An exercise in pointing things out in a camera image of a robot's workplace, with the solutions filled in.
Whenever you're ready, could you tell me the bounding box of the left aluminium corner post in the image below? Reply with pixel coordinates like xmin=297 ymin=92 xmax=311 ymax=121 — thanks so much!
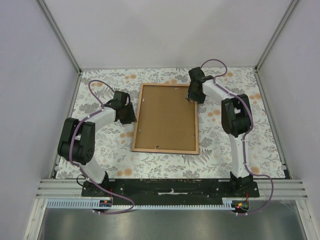
xmin=36 ymin=0 xmax=82 ymax=75

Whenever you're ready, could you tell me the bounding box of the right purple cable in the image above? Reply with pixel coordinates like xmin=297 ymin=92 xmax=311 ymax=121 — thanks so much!
xmin=199 ymin=58 xmax=275 ymax=216

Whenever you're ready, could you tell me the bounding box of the white slotted cable duct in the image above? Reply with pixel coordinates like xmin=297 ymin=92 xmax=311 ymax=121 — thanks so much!
xmin=46 ymin=198 xmax=235 ymax=211

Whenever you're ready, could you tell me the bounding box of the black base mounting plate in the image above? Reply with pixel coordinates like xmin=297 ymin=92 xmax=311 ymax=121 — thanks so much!
xmin=81 ymin=178 xmax=261 ymax=204

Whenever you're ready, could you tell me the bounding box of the wooden picture frame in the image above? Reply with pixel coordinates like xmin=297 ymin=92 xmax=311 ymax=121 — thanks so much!
xmin=131 ymin=83 xmax=200 ymax=156

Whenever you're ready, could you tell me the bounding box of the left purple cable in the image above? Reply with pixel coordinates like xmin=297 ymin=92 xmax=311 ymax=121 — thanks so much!
xmin=69 ymin=79 xmax=136 ymax=216

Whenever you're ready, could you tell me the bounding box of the aluminium front rail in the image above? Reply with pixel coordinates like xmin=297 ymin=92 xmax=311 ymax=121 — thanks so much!
xmin=36 ymin=179 xmax=308 ymax=201

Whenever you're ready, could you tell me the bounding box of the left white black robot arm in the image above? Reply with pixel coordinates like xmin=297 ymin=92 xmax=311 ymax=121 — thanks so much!
xmin=57 ymin=91 xmax=137 ymax=197

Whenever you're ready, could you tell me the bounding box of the right aluminium corner post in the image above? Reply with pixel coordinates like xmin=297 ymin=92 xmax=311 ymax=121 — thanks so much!
xmin=254 ymin=0 xmax=301 ymax=73

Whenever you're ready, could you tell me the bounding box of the floral patterned table mat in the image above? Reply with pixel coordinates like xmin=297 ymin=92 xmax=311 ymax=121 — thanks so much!
xmin=72 ymin=67 xmax=285 ymax=179

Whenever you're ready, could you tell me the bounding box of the purple cable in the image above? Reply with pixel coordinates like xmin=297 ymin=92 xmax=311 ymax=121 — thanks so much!
xmin=69 ymin=79 xmax=136 ymax=216
xmin=199 ymin=58 xmax=275 ymax=216

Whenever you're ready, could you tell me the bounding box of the brown cardboard backing board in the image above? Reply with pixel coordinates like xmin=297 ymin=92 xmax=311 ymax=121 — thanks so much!
xmin=134 ymin=85 xmax=197 ymax=153

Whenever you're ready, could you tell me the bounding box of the aluminium corner post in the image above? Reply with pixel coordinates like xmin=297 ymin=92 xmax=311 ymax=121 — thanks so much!
xmin=254 ymin=0 xmax=301 ymax=73
xmin=36 ymin=0 xmax=82 ymax=75

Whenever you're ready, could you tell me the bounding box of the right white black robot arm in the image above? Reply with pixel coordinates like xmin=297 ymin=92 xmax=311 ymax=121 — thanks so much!
xmin=186 ymin=67 xmax=253 ymax=197

